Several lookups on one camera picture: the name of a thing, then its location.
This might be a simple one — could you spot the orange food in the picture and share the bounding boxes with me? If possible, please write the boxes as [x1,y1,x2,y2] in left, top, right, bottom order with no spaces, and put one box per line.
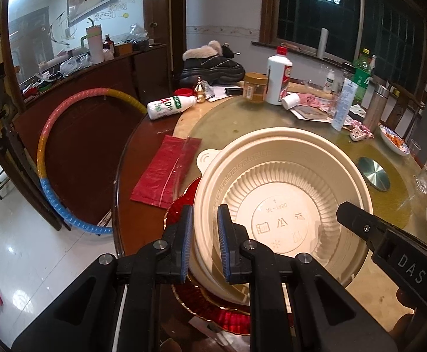
[386,132,405,148]

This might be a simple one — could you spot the large beige bowl with tab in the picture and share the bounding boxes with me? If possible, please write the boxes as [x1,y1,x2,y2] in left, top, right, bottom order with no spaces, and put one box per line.
[192,127,374,306]

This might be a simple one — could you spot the multicoloured hula hoop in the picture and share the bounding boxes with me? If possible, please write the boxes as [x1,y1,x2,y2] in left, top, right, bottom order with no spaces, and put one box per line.
[36,87,148,236]

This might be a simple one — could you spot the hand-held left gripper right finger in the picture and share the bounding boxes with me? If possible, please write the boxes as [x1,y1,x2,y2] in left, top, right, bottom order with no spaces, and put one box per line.
[217,203,399,352]

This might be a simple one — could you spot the wooden door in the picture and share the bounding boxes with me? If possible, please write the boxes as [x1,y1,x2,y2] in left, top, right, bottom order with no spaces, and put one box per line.
[142,0,188,77]

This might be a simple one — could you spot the pink bead ornament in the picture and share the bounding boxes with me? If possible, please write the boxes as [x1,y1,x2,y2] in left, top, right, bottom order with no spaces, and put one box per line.
[349,119,377,142]

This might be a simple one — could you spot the wooden chair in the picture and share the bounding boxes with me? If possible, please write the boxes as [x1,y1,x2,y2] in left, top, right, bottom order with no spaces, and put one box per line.
[382,81,427,140]

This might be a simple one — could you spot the green plastic bottle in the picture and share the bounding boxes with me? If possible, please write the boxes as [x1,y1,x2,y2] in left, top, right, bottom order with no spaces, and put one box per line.
[351,48,373,105]

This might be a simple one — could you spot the red plastic bag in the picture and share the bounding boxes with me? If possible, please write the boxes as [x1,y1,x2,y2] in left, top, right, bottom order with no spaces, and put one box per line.
[130,134,203,209]

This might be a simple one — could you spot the white bottle green label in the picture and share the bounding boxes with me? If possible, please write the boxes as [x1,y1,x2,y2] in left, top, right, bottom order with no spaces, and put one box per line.
[146,94,197,120]

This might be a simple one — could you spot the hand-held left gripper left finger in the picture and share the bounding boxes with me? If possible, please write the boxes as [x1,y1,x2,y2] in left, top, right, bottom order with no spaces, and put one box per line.
[11,204,194,352]

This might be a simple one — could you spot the white tumbler with handle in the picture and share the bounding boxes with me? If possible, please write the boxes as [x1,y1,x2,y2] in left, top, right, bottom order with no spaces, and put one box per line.
[79,26,106,65]

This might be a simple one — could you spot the steel thermos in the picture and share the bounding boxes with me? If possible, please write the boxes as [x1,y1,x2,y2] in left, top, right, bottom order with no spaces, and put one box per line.
[362,84,392,133]

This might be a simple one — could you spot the small white cup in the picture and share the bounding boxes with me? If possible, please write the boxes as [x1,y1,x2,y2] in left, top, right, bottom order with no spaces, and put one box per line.
[281,93,301,111]

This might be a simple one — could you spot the white liquor bottle red label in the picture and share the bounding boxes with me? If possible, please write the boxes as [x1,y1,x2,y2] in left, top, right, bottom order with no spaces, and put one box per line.
[264,46,294,106]

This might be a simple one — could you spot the peanut butter jar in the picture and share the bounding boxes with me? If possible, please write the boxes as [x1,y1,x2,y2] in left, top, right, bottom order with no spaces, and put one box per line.
[243,72,270,103]

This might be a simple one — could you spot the white paper roll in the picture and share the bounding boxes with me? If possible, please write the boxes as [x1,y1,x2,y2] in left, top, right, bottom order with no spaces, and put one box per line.
[317,27,328,59]

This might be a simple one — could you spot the small white medicine bottle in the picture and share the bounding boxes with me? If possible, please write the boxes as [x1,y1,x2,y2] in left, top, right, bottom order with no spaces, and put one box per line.
[323,69,337,94]

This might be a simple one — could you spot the white tube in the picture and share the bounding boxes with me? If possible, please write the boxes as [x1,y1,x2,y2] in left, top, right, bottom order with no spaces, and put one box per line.
[331,78,358,132]

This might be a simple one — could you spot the large beige ribbed bowl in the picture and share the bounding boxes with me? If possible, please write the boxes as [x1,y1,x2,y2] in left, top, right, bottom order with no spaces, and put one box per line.
[199,132,372,288]

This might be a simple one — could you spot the round metal disc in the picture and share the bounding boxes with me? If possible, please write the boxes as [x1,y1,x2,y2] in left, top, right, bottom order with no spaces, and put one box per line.
[356,156,392,192]

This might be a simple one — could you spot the wooden sideboard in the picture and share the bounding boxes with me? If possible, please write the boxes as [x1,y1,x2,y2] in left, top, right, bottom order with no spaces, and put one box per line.
[0,42,173,231]

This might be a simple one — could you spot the small drinking glass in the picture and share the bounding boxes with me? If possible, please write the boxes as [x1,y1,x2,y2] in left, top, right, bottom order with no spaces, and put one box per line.
[407,139,422,160]

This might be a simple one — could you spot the dark window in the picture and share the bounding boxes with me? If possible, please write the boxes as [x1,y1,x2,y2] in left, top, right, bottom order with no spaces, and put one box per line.
[259,0,427,94]

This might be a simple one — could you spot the clear glass jar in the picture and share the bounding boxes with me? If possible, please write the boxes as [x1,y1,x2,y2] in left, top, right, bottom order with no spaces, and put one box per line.
[325,62,357,118]

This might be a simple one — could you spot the small gold bottle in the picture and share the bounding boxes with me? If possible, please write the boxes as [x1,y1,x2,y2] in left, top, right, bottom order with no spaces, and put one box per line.
[194,76,207,104]

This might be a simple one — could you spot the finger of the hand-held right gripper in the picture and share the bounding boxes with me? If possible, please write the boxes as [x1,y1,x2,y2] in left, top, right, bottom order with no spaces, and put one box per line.
[336,202,394,253]

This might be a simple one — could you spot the pink cloth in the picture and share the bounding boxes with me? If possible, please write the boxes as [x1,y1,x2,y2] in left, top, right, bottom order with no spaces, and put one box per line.
[298,93,333,110]

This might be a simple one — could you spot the round glass turntable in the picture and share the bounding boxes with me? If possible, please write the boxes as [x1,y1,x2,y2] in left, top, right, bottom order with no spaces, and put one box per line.
[171,93,427,301]

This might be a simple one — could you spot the black fur-lined boots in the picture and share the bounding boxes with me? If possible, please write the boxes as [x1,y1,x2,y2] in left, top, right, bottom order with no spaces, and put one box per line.
[175,41,246,88]

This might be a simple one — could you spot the blue patterned plate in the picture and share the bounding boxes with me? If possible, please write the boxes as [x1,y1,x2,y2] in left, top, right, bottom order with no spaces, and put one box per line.
[378,125,410,156]

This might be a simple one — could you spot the red plate gold rim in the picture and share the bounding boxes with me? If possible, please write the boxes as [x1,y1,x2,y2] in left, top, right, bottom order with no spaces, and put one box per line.
[164,180,252,336]

